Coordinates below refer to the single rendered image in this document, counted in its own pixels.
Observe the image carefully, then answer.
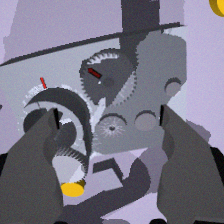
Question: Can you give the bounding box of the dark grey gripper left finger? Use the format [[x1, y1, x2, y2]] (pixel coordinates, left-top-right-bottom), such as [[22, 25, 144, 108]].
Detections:
[[0, 108, 64, 224]]

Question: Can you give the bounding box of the grey gear with red arrow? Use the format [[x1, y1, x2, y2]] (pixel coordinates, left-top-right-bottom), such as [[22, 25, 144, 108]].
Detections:
[[80, 50, 137, 107]]

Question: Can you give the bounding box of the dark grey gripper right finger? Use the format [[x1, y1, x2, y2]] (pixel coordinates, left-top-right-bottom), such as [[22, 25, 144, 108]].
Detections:
[[157, 104, 224, 224]]

